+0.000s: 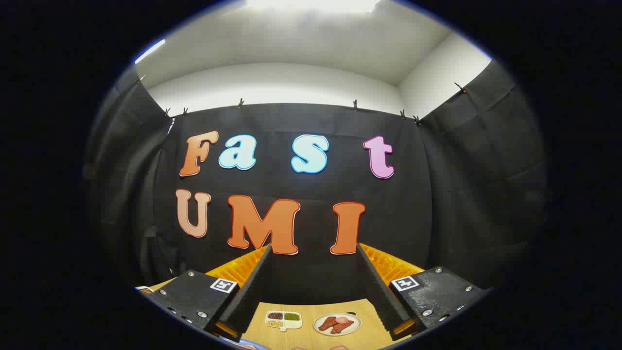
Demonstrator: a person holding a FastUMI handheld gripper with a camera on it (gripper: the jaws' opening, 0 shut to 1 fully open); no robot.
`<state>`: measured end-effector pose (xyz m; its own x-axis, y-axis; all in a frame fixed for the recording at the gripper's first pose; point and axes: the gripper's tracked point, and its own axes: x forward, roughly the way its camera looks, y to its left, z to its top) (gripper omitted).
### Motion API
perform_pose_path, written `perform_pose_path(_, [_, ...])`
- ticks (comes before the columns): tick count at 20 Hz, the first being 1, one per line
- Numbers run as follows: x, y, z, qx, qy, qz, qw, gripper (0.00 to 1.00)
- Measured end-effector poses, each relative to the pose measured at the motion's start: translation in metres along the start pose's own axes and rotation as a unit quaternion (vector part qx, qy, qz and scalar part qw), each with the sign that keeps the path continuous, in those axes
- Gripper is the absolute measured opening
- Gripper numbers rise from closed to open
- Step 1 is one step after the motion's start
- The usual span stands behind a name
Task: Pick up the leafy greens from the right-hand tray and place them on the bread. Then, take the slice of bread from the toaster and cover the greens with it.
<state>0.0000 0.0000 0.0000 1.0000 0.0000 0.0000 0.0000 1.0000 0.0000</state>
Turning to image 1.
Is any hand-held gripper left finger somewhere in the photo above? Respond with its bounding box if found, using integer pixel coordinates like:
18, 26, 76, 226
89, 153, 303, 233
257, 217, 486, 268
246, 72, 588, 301
146, 245, 273, 342

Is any white divided dish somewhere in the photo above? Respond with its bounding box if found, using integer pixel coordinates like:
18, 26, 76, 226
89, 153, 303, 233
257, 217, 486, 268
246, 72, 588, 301
265, 311, 303, 332

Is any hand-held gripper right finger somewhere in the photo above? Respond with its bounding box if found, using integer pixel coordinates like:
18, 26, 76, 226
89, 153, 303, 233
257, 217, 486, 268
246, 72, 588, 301
356, 243, 489, 341

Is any white oval plate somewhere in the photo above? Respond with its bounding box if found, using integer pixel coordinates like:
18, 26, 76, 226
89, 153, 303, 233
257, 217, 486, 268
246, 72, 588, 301
313, 313, 362, 336

